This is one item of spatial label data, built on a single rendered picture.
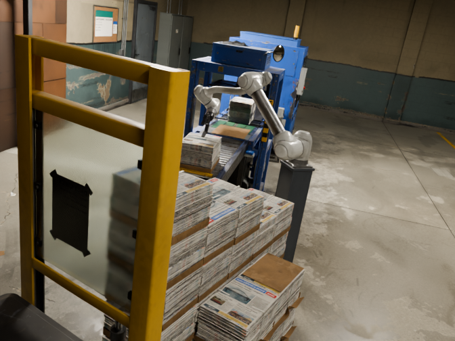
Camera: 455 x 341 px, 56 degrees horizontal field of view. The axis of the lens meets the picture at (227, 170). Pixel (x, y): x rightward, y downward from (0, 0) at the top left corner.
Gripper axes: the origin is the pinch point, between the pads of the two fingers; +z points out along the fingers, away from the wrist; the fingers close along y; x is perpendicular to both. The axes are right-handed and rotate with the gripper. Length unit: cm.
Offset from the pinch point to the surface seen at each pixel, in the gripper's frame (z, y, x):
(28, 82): 151, -142, 19
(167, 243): 185, -112, -46
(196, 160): 27.1, 9.1, -2.8
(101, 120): 164, -142, -17
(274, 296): 141, -14, -85
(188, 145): 22.3, -0.1, 5.4
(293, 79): -313, 141, -48
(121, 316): 202, -82, -32
